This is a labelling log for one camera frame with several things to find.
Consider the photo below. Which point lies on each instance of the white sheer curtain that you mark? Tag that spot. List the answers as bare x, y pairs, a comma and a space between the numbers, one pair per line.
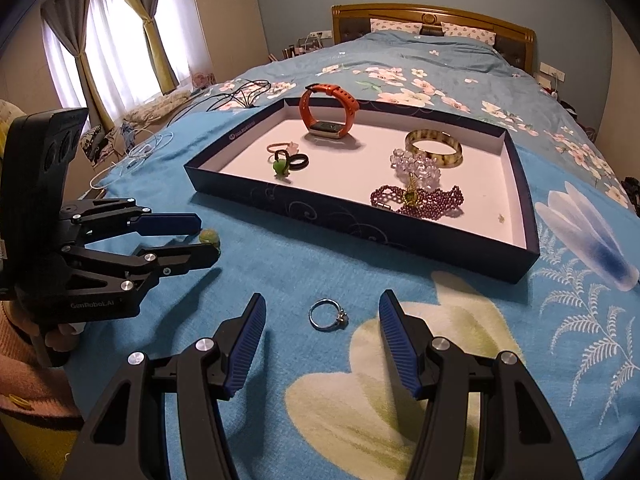
107, 50

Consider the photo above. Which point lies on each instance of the blue floral quilt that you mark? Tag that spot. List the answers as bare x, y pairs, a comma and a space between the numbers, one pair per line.
300, 260

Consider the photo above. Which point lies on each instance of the printed cushion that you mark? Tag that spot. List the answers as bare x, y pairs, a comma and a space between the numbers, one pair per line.
97, 145

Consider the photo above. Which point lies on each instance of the green yellow bangle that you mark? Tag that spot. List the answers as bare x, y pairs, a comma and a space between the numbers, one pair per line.
450, 160

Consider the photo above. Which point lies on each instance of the dark clothes pile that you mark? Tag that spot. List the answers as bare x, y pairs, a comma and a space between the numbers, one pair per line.
631, 190

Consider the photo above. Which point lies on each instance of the white fluffy cloth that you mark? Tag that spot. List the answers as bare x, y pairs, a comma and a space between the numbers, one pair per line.
157, 105

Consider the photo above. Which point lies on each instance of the person's left hand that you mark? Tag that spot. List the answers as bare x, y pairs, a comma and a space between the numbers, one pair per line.
62, 337

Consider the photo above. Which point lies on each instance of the wooden headboard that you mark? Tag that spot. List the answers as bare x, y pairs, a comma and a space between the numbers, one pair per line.
400, 12

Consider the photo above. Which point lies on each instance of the dark blue box tray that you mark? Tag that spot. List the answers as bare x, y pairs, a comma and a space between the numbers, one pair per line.
350, 175

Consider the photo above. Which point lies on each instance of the grey curtain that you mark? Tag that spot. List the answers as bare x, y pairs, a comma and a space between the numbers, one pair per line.
62, 45

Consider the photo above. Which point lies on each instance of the white wall socket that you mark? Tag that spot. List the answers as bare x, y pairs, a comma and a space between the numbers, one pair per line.
321, 35
552, 72

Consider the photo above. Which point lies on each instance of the white patterned pillow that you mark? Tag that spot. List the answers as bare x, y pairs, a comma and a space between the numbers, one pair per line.
395, 26
467, 33

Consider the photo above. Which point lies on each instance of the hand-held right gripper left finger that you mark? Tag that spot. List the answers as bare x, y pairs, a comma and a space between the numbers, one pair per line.
247, 345

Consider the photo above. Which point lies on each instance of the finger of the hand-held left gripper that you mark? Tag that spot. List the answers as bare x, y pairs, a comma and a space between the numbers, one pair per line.
170, 224
185, 257

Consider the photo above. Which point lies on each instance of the yellow curtain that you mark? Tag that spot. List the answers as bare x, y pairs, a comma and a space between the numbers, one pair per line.
160, 55

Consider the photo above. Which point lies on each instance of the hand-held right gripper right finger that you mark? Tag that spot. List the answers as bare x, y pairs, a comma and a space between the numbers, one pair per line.
397, 345

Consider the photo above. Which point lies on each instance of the yellow garment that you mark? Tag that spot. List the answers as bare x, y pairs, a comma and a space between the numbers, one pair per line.
30, 450

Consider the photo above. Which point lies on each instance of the bedside small items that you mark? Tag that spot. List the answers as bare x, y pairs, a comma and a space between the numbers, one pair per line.
297, 50

